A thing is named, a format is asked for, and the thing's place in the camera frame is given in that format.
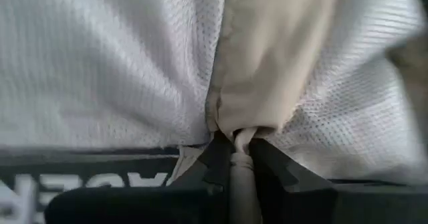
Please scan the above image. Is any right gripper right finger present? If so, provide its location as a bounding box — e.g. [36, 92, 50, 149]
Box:
[249, 138, 428, 224]

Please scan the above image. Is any beige cloth garment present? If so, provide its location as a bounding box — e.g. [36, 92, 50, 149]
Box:
[169, 0, 339, 224]

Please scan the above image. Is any pale pink mesh garment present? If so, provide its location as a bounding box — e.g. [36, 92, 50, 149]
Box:
[0, 0, 428, 187]

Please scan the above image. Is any black waistband with white lettering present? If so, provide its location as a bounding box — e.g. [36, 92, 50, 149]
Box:
[0, 146, 181, 224]

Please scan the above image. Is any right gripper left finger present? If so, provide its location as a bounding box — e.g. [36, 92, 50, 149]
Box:
[45, 130, 235, 224]

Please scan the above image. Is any olive brown hoodie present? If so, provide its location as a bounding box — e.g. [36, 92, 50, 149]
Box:
[386, 29, 428, 141]

